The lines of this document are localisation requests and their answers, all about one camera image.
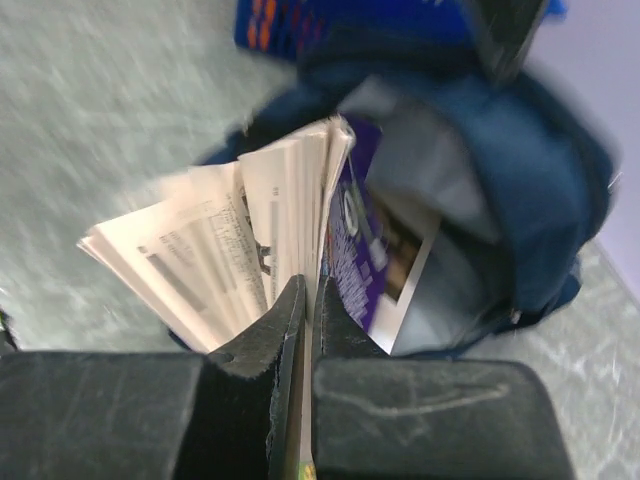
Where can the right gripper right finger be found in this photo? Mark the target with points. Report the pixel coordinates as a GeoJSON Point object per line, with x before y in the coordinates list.
{"type": "Point", "coordinates": [375, 416]}

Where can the blue plastic shopping basket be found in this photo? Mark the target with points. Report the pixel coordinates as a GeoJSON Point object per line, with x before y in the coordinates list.
{"type": "Point", "coordinates": [294, 30]}

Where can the navy blue student backpack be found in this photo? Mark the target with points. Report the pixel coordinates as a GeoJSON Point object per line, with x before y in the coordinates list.
{"type": "Point", "coordinates": [520, 182]}

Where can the purple paperback book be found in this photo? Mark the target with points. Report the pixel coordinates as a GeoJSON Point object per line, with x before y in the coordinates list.
{"type": "Point", "coordinates": [217, 247]}

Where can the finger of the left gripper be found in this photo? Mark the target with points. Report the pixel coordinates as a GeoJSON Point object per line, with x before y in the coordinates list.
{"type": "Point", "coordinates": [503, 31]}

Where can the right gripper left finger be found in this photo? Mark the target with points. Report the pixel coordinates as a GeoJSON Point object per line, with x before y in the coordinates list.
{"type": "Point", "coordinates": [232, 414]}

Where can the white coffee cover book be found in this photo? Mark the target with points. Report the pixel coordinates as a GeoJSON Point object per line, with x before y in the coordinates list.
{"type": "Point", "coordinates": [407, 240]}

